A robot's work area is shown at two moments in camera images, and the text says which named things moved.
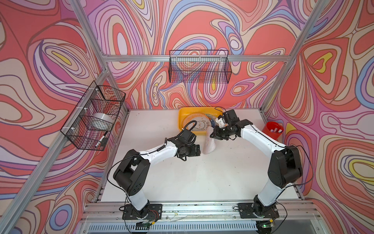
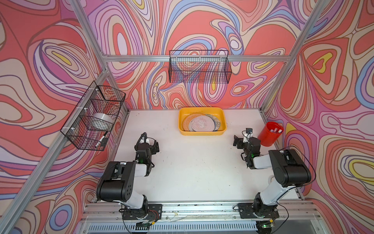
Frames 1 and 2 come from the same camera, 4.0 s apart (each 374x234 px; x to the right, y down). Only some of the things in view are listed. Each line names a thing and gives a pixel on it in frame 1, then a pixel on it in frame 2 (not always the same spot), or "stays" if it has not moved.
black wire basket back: (199, 66) stays
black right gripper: (215, 134) → (240, 141)
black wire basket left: (89, 125) stays
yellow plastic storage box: (215, 111) stays
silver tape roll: (101, 121) stays
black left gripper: (194, 152) → (154, 150)
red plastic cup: (272, 130) stays
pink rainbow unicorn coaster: (210, 144) → (201, 123)
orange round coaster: (188, 118) stays
